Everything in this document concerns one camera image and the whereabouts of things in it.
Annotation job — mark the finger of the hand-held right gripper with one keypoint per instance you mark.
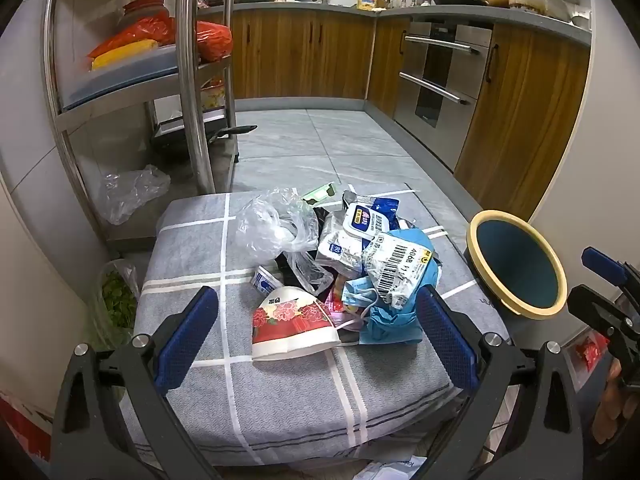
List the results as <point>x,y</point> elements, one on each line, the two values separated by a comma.
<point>602,261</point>
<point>595,307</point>

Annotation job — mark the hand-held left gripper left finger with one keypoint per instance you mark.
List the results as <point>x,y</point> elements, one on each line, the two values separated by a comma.
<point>185,340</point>

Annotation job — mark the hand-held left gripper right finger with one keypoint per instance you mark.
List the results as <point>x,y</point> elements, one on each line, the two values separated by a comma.
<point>445,340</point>

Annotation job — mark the blue face mask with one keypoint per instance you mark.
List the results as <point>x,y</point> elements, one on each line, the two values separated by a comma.
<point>357,292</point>
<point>395,325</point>

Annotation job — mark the blue bin with yellow rim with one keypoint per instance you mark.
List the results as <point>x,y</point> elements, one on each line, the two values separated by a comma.
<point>520,265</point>

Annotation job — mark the white shipping bag barcode label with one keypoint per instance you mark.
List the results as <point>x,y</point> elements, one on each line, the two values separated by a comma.
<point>400,260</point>

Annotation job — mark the small white yoghurt cup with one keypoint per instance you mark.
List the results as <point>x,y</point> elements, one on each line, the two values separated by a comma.
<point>262,280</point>

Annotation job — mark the red floral paper cup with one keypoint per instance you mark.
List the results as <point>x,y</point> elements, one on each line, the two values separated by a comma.
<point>290,330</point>

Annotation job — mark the purple pink packet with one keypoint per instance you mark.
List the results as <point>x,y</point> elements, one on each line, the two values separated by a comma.
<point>335,305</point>

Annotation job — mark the black plastic bag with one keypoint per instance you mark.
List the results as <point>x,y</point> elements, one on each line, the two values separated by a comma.
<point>287,265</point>

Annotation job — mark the white wet wipes packet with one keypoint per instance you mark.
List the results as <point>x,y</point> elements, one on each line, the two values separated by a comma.
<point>345,240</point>

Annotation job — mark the clear plastic bag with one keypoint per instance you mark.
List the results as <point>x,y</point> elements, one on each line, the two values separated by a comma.
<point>265,220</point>
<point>130,192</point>

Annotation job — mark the dark blue snack packet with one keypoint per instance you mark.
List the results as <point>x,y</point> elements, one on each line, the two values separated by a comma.
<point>385,207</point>

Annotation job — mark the green packet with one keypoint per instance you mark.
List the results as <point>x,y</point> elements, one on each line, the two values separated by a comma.
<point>320,192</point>

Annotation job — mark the person's right hand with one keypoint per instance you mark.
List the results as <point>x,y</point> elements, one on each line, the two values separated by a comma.
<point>610,405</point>

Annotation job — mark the red packet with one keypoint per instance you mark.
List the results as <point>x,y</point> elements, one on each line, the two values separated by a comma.
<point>590,352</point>

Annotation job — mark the bag of green vegetables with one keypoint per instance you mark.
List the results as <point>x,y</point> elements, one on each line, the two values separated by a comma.
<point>117,305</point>

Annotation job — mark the grey checked blanket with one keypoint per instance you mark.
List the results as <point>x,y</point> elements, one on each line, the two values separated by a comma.
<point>280,410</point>

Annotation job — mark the white printed paper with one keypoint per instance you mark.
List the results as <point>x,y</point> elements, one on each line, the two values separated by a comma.
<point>385,467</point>

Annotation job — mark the crumpled clear plastic bag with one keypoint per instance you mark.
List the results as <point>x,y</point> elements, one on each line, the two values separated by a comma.
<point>130,192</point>

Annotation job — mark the red cardboard box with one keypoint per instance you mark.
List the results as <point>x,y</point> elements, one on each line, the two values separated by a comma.
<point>20,435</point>

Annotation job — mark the black frying pan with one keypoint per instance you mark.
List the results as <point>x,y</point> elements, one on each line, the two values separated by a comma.
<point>175,145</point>

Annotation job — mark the steel built-in oven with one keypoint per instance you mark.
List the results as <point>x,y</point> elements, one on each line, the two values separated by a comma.
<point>440,85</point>

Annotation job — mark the plastic jar of snacks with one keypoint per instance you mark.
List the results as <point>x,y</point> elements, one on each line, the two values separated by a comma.
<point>212,95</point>

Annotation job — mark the blue tray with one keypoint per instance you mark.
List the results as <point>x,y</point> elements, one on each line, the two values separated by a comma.
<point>125,77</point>

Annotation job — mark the large white bowl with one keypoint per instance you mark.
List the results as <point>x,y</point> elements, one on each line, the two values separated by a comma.
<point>535,0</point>

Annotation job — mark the metal shelf rack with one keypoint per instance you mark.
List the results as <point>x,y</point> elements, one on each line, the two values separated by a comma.
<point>192,60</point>

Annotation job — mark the yellow packet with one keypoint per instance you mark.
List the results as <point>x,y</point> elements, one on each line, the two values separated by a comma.
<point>125,52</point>

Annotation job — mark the red plastic bag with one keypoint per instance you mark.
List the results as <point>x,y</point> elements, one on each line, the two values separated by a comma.
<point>215,40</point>
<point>145,30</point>

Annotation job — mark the wooden kitchen cabinets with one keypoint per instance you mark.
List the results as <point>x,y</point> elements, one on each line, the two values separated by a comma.
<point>300,55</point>

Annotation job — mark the jar with red lid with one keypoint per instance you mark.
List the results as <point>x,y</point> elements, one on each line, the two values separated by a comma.
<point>145,7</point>

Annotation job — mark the grey kitchen countertop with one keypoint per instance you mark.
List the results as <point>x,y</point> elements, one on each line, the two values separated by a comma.
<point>325,8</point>

